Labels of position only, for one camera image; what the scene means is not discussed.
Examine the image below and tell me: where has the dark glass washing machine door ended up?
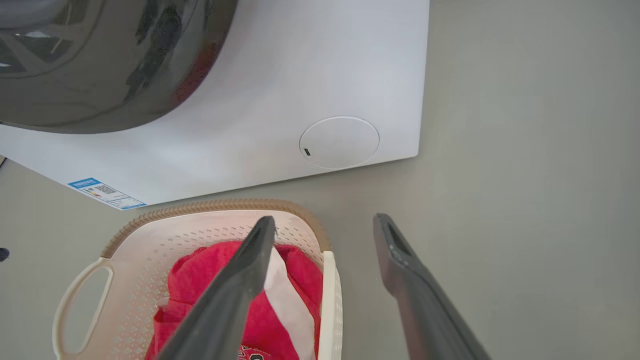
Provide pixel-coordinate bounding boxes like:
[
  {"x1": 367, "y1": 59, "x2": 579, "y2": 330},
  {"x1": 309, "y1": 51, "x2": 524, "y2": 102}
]
[{"x1": 0, "y1": 0, "x2": 239, "y2": 135}]

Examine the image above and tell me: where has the red and white garment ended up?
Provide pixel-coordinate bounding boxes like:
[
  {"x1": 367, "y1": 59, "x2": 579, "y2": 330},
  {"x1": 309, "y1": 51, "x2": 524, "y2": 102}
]
[{"x1": 145, "y1": 241, "x2": 324, "y2": 360}]

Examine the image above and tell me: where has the blue energy label sticker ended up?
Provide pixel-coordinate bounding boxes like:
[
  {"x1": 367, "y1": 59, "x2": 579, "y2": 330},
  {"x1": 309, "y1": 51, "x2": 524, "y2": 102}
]
[{"x1": 67, "y1": 177, "x2": 147, "y2": 211}]

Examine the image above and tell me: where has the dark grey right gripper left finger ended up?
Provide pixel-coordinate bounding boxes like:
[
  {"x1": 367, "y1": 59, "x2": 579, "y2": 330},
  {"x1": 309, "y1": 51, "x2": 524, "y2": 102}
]
[{"x1": 156, "y1": 216, "x2": 277, "y2": 360}]

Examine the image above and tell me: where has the white washing machine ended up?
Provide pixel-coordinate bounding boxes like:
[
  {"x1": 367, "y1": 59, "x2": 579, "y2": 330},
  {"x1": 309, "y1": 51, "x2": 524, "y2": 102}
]
[{"x1": 0, "y1": 0, "x2": 431, "y2": 211}]

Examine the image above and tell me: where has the round white filter cover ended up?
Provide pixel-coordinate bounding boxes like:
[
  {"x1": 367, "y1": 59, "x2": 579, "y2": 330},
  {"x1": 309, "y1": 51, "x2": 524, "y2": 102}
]
[{"x1": 299, "y1": 116, "x2": 380, "y2": 170}]

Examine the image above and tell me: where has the cream plastic laundry basket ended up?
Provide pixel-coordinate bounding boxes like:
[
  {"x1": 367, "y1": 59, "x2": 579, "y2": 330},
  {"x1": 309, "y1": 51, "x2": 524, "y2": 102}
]
[{"x1": 52, "y1": 198, "x2": 344, "y2": 360}]

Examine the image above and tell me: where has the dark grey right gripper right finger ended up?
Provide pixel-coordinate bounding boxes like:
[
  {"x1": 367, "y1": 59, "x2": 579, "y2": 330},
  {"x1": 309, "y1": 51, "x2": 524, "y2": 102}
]
[{"x1": 373, "y1": 213, "x2": 492, "y2": 360}]

